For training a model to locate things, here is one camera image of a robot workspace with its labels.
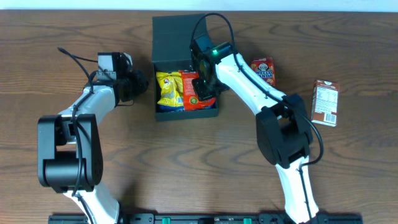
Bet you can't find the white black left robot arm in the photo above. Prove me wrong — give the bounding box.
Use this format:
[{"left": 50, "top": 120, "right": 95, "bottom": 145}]
[{"left": 37, "top": 70, "right": 149, "bottom": 223}]

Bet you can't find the brown white carton box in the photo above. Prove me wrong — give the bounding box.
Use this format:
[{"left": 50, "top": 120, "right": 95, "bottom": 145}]
[{"left": 311, "top": 80, "right": 340, "bottom": 127}]

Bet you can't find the blue Oreo cookie pack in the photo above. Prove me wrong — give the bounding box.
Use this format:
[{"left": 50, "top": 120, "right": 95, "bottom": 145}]
[{"left": 159, "top": 105, "right": 185, "bottom": 113}]

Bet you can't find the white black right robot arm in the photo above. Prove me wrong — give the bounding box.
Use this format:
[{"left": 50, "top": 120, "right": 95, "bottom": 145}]
[{"left": 190, "top": 40, "right": 319, "bottom": 223}]

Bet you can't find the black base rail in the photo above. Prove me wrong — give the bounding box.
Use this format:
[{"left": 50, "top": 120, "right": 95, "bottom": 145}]
[{"left": 48, "top": 212, "right": 364, "bottom": 224}]

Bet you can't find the red snack bag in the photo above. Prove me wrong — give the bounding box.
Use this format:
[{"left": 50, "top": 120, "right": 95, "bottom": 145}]
[{"left": 178, "top": 70, "right": 216, "bottom": 111}]

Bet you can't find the dark green cardboard box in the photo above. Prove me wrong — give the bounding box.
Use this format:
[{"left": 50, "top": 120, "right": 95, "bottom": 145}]
[{"left": 152, "top": 14, "right": 219, "bottom": 121}]

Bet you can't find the red Hello Panda box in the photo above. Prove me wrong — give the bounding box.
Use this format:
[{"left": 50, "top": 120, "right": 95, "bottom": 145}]
[{"left": 250, "top": 57, "right": 275, "bottom": 86}]

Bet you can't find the yellow snack bag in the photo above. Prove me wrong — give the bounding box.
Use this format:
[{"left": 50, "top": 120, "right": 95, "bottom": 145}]
[{"left": 156, "top": 72, "right": 183, "bottom": 108}]

